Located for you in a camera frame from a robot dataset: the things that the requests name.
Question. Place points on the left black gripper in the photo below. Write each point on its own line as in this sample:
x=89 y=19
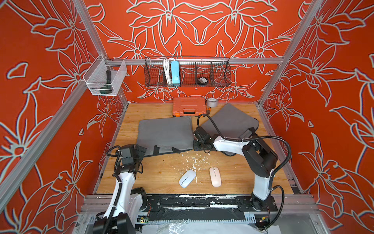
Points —
x=139 y=154

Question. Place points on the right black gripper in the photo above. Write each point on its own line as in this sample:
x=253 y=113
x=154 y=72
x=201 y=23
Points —
x=196 y=146

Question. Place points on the grey laptop bag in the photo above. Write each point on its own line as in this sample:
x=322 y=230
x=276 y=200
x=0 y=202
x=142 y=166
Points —
x=233 y=131
x=165 y=136

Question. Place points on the pink computer mouse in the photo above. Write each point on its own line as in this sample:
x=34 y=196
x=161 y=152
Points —
x=215 y=177

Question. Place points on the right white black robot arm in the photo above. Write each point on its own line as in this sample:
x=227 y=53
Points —
x=261 y=159

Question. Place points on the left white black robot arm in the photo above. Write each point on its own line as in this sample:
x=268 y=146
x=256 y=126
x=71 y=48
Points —
x=126 y=202

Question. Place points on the white computer mouse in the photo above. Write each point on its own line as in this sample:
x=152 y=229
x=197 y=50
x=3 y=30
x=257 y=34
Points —
x=187 y=178

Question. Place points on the orange tool case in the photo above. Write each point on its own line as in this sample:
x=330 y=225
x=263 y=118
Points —
x=188 y=106

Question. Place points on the small black square device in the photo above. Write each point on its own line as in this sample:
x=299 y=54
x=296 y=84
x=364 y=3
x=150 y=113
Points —
x=202 y=81

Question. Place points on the dark green flashlight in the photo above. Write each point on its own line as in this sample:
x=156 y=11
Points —
x=107 y=88

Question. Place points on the light blue power bank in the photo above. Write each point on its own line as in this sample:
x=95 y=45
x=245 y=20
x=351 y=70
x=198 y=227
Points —
x=175 y=73

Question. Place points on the grey duct tape roll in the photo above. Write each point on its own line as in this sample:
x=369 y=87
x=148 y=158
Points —
x=212 y=102

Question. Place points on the black wire wall basket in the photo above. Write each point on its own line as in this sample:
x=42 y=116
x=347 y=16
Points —
x=217 y=70

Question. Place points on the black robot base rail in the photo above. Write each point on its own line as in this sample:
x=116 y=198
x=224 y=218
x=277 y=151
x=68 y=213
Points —
x=205 y=207

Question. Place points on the clear acrylic wall box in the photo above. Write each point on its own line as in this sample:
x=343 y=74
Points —
x=95 y=77

